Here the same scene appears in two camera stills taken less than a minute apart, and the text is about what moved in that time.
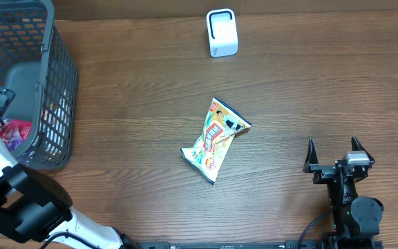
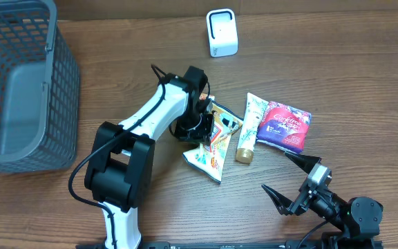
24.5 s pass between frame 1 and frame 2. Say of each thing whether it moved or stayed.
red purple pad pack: moved
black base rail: stayed
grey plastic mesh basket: stayed
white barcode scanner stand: stayed
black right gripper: moved
